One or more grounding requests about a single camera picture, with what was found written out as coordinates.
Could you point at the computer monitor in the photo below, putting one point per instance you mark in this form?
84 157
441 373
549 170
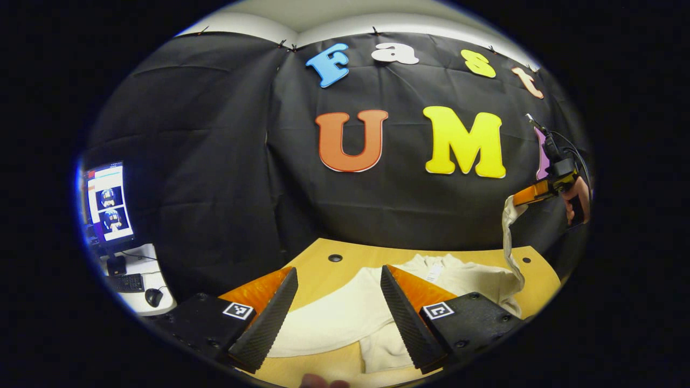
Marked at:
110 205

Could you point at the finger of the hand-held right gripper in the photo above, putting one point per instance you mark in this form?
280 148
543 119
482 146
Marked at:
531 194

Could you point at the cream sweatshirt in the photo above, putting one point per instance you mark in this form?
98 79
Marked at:
334 318

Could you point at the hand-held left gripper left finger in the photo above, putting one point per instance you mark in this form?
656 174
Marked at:
269 318

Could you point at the black monitor stand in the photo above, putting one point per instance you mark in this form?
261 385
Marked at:
116 265

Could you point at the black computer mouse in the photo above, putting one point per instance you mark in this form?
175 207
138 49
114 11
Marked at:
153 297

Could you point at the white side desk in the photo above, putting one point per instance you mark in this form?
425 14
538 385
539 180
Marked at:
161 275

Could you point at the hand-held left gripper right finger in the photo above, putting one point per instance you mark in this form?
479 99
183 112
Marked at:
404 318

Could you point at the black keyboard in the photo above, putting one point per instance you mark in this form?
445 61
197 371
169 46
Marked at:
125 283

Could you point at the black backdrop cloth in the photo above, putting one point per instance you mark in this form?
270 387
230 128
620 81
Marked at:
215 161

